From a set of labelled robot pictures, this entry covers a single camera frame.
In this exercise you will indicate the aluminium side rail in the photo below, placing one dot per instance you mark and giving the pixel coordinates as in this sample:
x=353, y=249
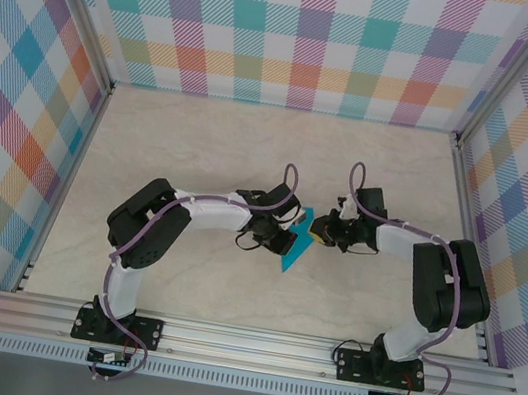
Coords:
x=473, y=243
x=82, y=147

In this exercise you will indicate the aluminium mounting rail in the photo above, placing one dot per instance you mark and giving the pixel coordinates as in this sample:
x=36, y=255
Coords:
x=244, y=348

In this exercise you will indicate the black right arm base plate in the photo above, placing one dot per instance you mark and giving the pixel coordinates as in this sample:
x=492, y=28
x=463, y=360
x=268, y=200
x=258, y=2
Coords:
x=347, y=363

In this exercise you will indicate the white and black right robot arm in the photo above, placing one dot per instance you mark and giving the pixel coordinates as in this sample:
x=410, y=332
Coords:
x=398, y=245

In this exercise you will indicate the small black circuit board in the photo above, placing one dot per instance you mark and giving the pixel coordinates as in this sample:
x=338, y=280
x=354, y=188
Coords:
x=103, y=357

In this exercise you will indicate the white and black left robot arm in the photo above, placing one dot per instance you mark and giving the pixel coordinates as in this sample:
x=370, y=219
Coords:
x=216, y=212

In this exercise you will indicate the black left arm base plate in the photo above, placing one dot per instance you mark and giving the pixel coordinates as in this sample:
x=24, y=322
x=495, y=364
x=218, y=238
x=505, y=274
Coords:
x=153, y=328

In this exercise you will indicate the blue paper sheet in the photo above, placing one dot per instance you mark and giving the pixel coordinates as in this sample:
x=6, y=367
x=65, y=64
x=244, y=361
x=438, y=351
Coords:
x=297, y=253

